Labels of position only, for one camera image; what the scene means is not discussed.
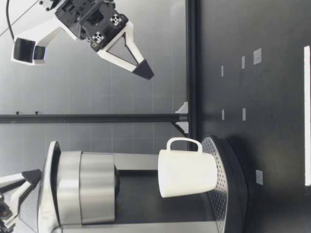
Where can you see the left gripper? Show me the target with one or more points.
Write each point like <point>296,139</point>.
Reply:
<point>3,213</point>

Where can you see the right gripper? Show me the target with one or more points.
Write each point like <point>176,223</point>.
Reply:
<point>97,19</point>

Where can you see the silver and black coffee machine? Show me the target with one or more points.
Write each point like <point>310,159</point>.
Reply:
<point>97,184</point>

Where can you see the white mug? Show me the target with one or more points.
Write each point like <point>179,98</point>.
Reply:
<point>187,170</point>

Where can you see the white frame corner bracket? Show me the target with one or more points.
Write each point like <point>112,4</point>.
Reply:
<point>183,108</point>
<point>183,126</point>

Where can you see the black frame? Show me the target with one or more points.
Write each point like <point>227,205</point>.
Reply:
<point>97,118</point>

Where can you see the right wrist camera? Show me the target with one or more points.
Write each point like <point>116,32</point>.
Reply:
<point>29,34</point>

